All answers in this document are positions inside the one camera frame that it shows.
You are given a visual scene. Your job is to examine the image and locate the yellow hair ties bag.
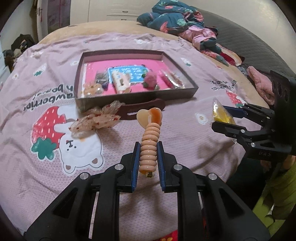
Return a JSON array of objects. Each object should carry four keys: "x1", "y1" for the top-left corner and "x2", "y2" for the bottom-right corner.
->
[{"x1": 212, "y1": 98, "x2": 236, "y2": 125}]

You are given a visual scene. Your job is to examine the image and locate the peach heart spiral clip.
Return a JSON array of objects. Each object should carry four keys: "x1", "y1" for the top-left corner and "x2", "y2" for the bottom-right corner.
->
[{"x1": 137, "y1": 108, "x2": 163, "y2": 178}]

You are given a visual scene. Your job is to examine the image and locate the pink strawberry hair clip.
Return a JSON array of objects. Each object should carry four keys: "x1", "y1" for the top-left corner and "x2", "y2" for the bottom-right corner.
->
[{"x1": 142, "y1": 71, "x2": 159, "y2": 90}]

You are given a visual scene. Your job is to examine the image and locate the beige claw hair clip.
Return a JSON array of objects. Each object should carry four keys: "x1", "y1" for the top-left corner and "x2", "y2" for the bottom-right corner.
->
[{"x1": 111, "y1": 70, "x2": 131, "y2": 94}]

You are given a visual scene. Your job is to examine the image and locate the tan bed sheet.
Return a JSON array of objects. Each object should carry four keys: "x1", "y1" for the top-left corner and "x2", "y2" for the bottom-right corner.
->
[{"x1": 39, "y1": 21, "x2": 268, "y2": 108}]

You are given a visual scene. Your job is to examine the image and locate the pink fuzzy garment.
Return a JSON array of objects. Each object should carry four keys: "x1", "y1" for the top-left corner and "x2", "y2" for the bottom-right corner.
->
[{"x1": 247, "y1": 66, "x2": 275, "y2": 105}]

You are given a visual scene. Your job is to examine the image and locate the grey padded headboard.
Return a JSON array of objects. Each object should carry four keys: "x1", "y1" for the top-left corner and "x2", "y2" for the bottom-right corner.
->
[{"x1": 200, "y1": 9, "x2": 295, "y2": 77}]

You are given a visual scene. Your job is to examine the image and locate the clear bag earring card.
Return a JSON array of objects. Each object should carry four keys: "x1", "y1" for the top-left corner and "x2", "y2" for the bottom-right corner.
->
[{"x1": 159, "y1": 70, "x2": 185, "y2": 89}]

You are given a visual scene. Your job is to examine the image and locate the dotted mesh bow clip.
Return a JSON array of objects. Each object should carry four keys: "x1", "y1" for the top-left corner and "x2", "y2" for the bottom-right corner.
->
[{"x1": 69, "y1": 100, "x2": 124, "y2": 133}]

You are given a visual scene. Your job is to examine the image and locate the teal floral quilt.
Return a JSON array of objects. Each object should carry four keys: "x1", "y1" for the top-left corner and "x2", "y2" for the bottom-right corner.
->
[{"x1": 136, "y1": 0, "x2": 230, "y2": 67}]

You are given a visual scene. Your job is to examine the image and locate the small blue hair comb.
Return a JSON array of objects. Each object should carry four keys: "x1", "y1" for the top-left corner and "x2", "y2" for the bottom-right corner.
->
[{"x1": 95, "y1": 71, "x2": 109, "y2": 90}]

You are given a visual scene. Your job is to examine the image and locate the pink book in plastic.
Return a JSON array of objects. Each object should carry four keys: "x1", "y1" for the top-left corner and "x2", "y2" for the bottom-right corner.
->
[{"x1": 78, "y1": 59, "x2": 185, "y2": 98}]

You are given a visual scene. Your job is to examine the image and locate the black bag on floor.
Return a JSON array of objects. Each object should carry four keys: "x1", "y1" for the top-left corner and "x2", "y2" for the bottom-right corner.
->
[{"x1": 11, "y1": 34, "x2": 36, "y2": 53}]

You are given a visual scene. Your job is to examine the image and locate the white wardrobe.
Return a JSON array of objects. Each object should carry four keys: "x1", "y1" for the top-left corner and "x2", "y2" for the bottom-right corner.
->
[{"x1": 70, "y1": 0, "x2": 157, "y2": 25}]

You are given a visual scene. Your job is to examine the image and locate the white door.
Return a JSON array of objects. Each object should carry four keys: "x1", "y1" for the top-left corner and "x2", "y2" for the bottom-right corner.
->
[{"x1": 37, "y1": 0, "x2": 49, "y2": 41}]

